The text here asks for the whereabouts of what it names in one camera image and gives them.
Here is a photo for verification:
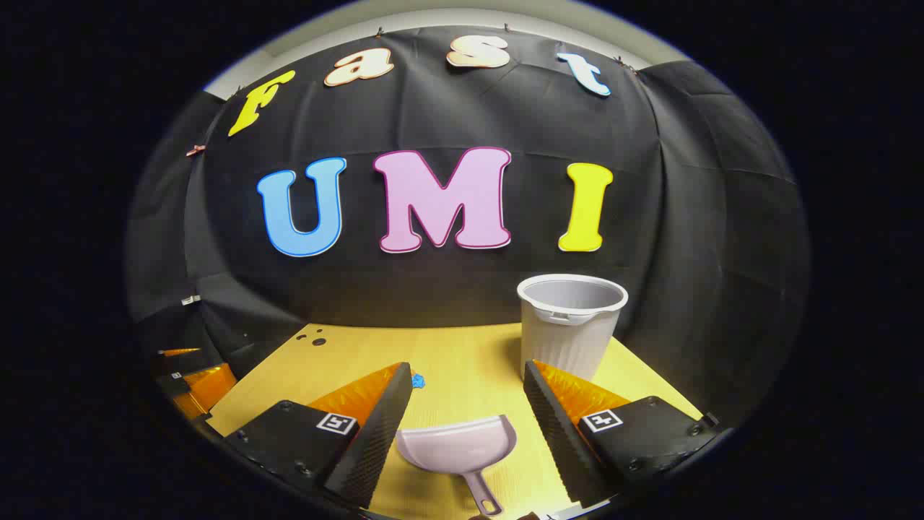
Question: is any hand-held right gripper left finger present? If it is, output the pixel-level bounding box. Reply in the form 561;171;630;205
224;361;414;510

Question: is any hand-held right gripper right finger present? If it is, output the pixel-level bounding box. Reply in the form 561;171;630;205
523;359;723;506

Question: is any light purple dustpan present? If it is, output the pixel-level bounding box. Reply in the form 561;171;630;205
396;414;518;516

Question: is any white ribbed garbage bin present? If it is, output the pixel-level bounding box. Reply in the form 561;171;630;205
517;273;629;382

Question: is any yellow wooden desktop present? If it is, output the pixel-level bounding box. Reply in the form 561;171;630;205
208;323;705;520

